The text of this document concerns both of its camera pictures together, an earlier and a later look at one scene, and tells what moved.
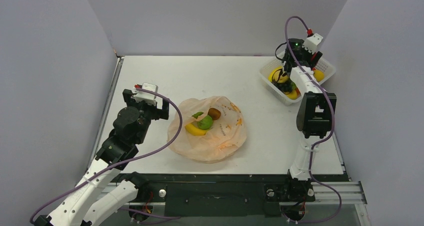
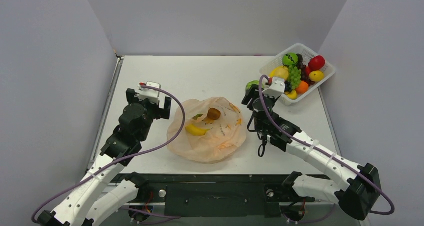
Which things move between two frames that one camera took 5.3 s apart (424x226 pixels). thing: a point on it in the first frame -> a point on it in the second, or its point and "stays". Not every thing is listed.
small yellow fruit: (293, 95) stays
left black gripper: (157, 113) stays
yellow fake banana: (194, 130) stays
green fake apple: (206, 123) -> (256, 82)
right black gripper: (286, 70) -> (248, 96)
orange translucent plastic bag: (225, 137) stays
